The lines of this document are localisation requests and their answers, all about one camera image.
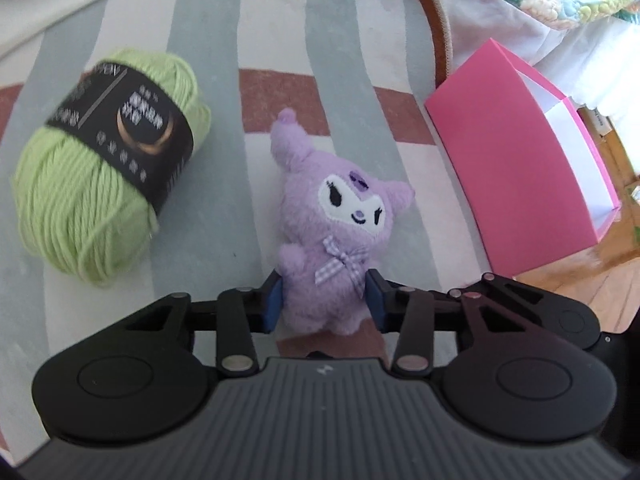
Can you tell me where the purple plush toy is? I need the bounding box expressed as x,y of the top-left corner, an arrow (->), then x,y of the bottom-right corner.
270,107 -> 416,336

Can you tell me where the green yarn ball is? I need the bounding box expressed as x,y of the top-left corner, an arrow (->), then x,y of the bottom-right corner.
11,47 -> 213,288

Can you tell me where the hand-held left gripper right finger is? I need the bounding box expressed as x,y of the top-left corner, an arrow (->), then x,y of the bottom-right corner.
366,269 -> 531,377

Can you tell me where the pink cardboard box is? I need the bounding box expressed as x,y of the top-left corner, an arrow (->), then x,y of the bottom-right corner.
424,38 -> 623,278

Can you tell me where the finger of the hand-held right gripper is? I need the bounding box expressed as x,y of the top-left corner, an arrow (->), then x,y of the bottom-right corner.
447,272 -> 602,356

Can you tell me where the checked rug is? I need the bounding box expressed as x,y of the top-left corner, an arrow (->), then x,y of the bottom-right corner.
0,0 -> 501,361

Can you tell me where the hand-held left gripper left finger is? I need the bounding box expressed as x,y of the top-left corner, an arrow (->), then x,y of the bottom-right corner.
125,270 -> 283,377

